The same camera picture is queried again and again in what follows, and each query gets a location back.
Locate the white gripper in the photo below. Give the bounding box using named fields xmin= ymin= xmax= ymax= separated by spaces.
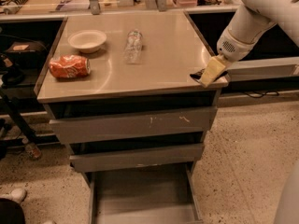
xmin=199 ymin=29 xmax=253 ymax=88

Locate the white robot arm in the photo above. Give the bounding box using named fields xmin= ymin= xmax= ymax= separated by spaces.
xmin=199 ymin=0 xmax=299 ymax=88

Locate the grey top drawer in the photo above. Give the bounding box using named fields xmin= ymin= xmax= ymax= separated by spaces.
xmin=50 ymin=106 xmax=217 ymax=144

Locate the grey drawer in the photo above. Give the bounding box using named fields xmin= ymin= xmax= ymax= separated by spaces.
xmin=50 ymin=106 xmax=217 ymax=144
xmin=88 ymin=164 xmax=204 ymax=224
xmin=70 ymin=143 xmax=204 ymax=173

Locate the grey drawer cabinet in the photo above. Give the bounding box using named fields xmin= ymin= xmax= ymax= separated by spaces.
xmin=34 ymin=10 xmax=231 ymax=224

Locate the grey bottom drawer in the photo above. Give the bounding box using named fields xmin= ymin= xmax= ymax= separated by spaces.
xmin=88 ymin=164 xmax=204 ymax=224

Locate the grey middle drawer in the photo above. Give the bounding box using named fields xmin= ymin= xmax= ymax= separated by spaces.
xmin=70 ymin=143 xmax=204 ymax=173

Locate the clear plastic water bottle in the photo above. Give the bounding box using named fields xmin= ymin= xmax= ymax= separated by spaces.
xmin=124 ymin=29 xmax=143 ymax=63

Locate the white paper bowl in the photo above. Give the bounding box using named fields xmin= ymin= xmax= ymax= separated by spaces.
xmin=68 ymin=30 xmax=107 ymax=54

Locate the crushed orange soda can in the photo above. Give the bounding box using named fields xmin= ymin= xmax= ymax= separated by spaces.
xmin=49 ymin=55 xmax=91 ymax=78

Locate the black bag with label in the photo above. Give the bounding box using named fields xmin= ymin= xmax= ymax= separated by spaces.
xmin=5 ymin=41 xmax=48 ymax=69

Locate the bottle on floor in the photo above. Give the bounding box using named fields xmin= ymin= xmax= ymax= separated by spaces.
xmin=21 ymin=137 xmax=42 ymax=160

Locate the black tripod stand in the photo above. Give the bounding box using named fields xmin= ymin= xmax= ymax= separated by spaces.
xmin=0 ymin=53 xmax=36 ymax=142

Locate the white shoe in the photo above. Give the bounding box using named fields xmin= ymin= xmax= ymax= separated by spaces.
xmin=0 ymin=188 xmax=27 ymax=203

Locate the black cable on floor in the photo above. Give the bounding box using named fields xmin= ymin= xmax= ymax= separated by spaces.
xmin=242 ymin=90 xmax=280 ymax=99

